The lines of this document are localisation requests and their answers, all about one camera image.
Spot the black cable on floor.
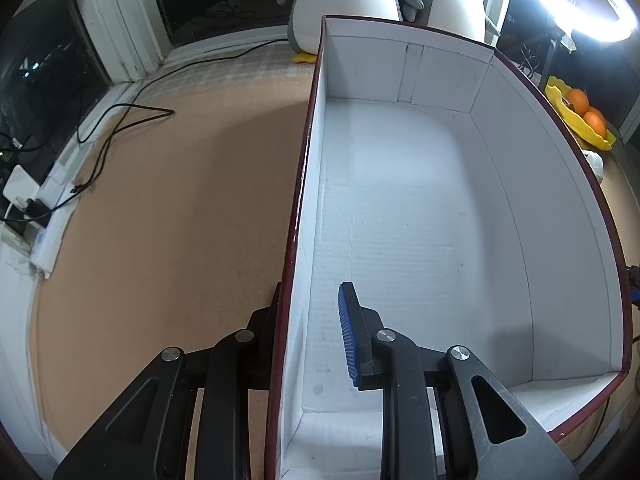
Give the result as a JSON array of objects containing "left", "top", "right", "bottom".
[{"left": 69, "top": 37, "right": 292, "bottom": 212}]

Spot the yellow fruit bowl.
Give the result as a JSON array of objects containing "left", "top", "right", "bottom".
[{"left": 544, "top": 76, "right": 616, "bottom": 152}]

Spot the black plug adapter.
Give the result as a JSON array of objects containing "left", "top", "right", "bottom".
[{"left": 24, "top": 198, "right": 51, "bottom": 221}]

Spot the small white round object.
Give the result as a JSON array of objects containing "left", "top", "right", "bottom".
[{"left": 582, "top": 150, "right": 604, "bottom": 184}]

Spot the orange fruit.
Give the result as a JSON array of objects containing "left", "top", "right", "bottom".
[
  {"left": 564, "top": 88, "right": 590, "bottom": 116},
  {"left": 582, "top": 106, "right": 606, "bottom": 139}
]

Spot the white charger adapter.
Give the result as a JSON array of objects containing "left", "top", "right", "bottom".
[{"left": 2, "top": 165, "right": 40, "bottom": 210}]

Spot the orange fruit lower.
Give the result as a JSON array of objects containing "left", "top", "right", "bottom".
[{"left": 582, "top": 106, "right": 606, "bottom": 139}]

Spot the white power strip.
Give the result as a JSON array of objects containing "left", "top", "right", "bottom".
[{"left": 30, "top": 162, "right": 77, "bottom": 280}]

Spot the red box white interior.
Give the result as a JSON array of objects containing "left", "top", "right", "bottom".
[{"left": 265, "top": 16, "right": 632, "bottom": 479}]

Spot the orange fruit upper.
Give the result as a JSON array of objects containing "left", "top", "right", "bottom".
[{"left": 564, "top": 88, "right": 590, "bottom": 116}]

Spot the bright ring light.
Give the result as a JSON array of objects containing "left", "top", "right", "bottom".
[{"left": 514, "top": 0, "right": 637, "bottom": 45}]

